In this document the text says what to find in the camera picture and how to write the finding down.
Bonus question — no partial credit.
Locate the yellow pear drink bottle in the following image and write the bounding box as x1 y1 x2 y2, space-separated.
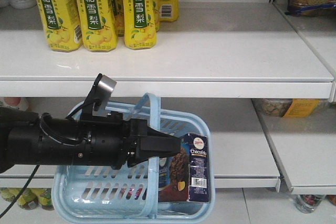
123 0 156 50
36 0 82 52
76 0 118 52

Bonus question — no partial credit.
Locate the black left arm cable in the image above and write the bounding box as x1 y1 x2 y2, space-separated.
0 100 100 217

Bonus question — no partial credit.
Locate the light blue plastic basket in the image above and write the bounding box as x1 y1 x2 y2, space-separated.
51 93 215 223

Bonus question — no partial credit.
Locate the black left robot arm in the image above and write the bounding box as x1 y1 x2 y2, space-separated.
1 107 181 173

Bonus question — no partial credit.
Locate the dark blue Chocofello cookie box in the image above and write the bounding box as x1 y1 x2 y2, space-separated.
158 133 209 202

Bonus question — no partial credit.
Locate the yellow pear drink bottle right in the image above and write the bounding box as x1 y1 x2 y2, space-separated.
123 0 156 50

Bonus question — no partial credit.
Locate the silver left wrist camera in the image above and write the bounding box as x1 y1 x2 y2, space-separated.
82 73 117 115

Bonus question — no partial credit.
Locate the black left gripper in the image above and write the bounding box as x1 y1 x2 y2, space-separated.
76 112 181 169

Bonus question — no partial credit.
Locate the white store shelf board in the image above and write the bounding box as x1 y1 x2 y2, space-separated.
1 3 335 99

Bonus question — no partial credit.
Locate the yellow pear drink bottle left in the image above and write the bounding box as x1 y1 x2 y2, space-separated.
36 0 82 52

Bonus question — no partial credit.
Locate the yellow pear drink bottle middle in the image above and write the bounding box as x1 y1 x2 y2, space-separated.
76 0 118 52

